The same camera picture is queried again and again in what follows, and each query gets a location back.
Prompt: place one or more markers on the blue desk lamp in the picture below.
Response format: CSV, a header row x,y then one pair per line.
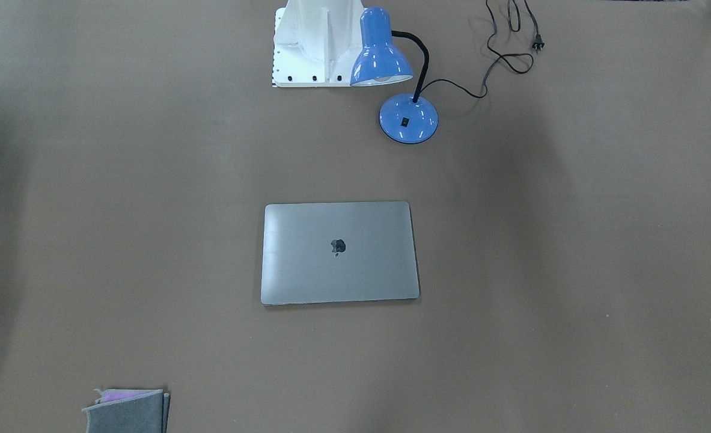
x,y
406,118

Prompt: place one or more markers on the grey laptop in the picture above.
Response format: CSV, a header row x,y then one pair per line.
x,y
338,252

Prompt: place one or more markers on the white pedestal column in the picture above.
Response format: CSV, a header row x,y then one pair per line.
x,y
316,43

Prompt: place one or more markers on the grey folded cloth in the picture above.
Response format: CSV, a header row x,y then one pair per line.
x,y
128,410

